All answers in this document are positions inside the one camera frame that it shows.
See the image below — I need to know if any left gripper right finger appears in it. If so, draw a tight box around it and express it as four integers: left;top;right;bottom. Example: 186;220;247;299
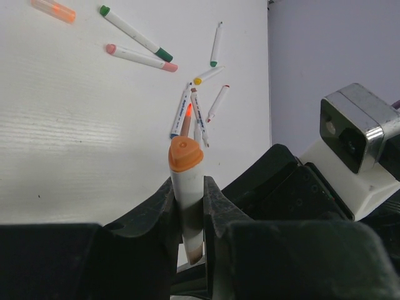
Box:
203;176;396;299

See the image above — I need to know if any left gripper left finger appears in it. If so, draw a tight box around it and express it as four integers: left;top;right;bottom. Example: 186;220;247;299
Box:
1;180;181;299

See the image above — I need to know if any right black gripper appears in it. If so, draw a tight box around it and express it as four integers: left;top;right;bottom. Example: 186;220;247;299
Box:
222;144;350;221

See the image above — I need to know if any grey cap marker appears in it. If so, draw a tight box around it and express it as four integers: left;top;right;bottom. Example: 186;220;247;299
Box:
194;121;201;144

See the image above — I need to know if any beige cap marker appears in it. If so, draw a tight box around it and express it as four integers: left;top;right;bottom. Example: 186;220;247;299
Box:
168;136;204;265

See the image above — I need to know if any orange clear cap marker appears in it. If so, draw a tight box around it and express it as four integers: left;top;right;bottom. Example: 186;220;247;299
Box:
180;103;192;137

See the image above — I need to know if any red cap marker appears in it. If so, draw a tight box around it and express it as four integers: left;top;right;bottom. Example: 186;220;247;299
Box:
207;84;230;123

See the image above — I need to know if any light blue cap marker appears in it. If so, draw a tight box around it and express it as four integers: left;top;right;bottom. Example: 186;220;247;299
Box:
169;82;193;139

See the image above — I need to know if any brown cap marker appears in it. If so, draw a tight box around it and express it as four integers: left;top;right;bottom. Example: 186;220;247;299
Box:
191;87;209;148

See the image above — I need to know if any yellow cap marker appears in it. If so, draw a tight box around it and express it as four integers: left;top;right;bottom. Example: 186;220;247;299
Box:
193;66;225;86

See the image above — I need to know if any dark green marker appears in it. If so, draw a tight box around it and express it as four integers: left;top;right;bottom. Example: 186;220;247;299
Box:
210;21;223;68

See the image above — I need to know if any pink cap marker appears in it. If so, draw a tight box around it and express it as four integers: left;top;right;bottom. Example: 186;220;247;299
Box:
105;44;178;73

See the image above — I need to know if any green cap marker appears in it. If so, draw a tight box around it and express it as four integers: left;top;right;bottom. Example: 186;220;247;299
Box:
99;5;173;63

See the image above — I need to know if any orange clear pen cap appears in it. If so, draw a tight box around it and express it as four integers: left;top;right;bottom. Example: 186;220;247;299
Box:
30;0;76;24

